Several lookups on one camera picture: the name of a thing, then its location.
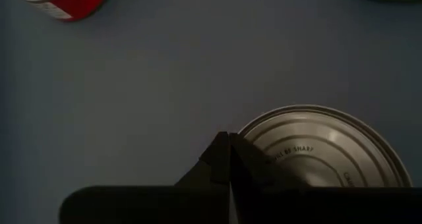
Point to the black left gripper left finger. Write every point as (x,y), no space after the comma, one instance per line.
(184,207)

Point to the blue table mat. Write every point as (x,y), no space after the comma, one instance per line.
(165,85)

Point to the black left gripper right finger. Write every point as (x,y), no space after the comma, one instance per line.
(296,207)

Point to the red label seafood can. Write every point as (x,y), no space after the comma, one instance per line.
(329,145)
(76,3)

